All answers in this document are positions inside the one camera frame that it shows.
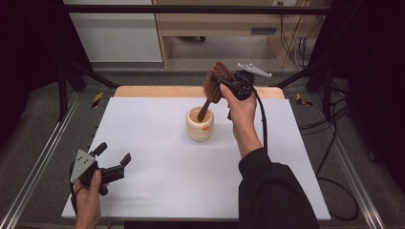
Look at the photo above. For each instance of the person's right hand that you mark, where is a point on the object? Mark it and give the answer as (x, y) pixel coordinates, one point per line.
(243, 114)

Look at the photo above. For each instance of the black frame strut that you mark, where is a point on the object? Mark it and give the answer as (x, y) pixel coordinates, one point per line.
(326, 92)
(62, 92)

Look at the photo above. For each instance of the cream ceramic cup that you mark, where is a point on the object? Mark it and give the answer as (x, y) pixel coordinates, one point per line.
(199, 132)

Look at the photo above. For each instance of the aluminium floor rail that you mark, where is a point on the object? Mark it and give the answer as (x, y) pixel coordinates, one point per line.
(353, 178)
(41, 156)

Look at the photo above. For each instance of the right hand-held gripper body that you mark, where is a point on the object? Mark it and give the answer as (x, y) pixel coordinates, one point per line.
(242, 86)

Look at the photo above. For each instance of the light wooden table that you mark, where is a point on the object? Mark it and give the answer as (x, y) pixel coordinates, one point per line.
(159, 91)

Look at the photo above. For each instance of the black curtain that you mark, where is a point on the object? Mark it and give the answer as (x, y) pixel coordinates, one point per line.
(28, 63)
(375, 79)

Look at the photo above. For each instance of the brown wooden hairbrush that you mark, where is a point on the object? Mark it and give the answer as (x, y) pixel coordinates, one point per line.
(212, 90)

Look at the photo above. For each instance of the white cabinet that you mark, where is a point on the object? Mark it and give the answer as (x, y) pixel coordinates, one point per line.
(117, 38)

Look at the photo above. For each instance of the light wooden desk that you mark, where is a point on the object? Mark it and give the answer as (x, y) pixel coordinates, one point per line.
(219, 24)

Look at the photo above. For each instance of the white table sheet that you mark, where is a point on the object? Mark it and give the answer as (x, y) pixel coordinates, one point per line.
(165, 171)

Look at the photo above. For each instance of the black yellow tape strip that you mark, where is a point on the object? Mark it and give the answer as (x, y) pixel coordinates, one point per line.
(97, 99)
(300, 99)

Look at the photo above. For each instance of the person's left hand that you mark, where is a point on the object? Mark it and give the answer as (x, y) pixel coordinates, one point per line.
(88, 198)

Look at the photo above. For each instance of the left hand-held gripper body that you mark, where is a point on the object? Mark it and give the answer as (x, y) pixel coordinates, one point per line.
(83, 165)

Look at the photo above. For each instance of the black horizontal frame bar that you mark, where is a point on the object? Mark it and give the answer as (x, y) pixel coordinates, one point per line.
(191, 9)

